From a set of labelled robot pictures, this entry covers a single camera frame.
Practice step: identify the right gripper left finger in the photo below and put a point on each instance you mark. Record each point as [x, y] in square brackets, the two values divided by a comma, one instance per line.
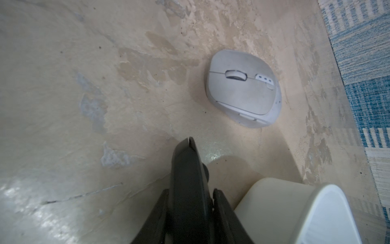
[153, 230]

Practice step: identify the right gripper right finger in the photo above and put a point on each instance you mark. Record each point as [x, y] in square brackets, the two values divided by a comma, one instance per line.
[228, 228]

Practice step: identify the black mouse with logo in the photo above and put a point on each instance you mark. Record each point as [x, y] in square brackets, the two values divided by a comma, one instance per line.
[189, 203]

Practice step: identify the white plastic storage box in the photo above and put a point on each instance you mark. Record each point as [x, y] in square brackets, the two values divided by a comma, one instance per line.
[275, 211]

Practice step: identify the grey computer mouse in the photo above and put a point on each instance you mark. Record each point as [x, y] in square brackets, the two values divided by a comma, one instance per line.
[244, 87]

